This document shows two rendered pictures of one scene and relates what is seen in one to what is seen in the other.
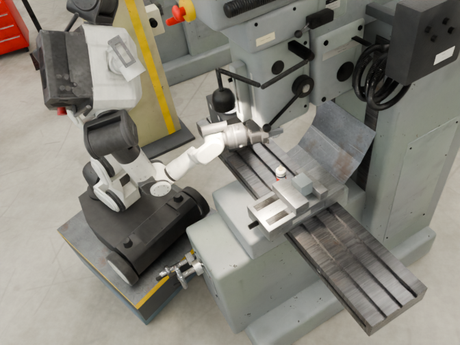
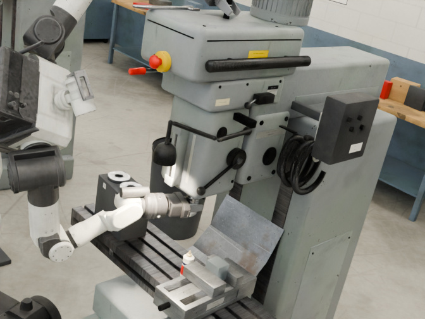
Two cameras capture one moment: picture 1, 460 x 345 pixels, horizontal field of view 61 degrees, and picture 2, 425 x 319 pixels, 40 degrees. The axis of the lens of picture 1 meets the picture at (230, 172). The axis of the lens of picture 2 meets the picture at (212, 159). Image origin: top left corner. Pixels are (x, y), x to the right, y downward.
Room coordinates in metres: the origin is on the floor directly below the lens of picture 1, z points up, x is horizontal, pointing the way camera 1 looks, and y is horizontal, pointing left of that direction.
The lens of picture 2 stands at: (-0.54, 0.58, 2.18)
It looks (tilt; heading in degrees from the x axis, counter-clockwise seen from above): 23 degrees down; 333
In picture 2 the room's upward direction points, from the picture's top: 11 degrees clockwise
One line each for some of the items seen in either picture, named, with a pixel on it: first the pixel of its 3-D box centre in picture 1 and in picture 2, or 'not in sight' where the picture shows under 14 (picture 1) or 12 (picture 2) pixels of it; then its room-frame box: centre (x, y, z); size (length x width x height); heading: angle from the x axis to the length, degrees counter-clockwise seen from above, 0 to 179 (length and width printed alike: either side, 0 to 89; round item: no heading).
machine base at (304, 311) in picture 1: (320, 256); not in sight; (1.19, -0.42, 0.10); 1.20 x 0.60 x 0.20; 111
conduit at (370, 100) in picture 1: (374, 72); (296, 159); (1.01, -0.51, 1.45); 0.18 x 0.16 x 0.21; 111
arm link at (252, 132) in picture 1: (249, 133); (167, 206); (1.10, -0.10, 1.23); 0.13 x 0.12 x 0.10; 2
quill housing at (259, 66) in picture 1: (270, 72); (203, 143); (1.10, -0.20, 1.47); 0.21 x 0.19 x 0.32; 21
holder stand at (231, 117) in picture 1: (228, 118); (122, 203); (1.43, -0.05, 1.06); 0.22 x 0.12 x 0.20; 15
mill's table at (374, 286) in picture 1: (285, 192); (186, 287); (1.05, -0.21, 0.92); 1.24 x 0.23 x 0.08; 21
